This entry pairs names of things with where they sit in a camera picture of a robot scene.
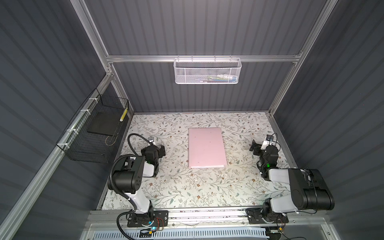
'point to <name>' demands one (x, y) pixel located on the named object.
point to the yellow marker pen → (124, 114)
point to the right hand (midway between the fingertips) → (263, 142)
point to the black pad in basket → (105, 123)
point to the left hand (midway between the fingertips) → (152, 146)
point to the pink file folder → (206, 148)
